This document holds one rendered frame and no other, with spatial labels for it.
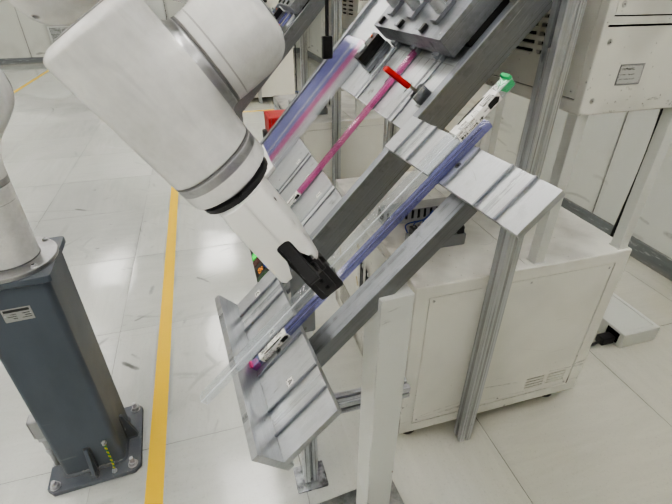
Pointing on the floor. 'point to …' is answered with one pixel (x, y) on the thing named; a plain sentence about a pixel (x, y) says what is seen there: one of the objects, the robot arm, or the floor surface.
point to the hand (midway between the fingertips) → (320, 275)
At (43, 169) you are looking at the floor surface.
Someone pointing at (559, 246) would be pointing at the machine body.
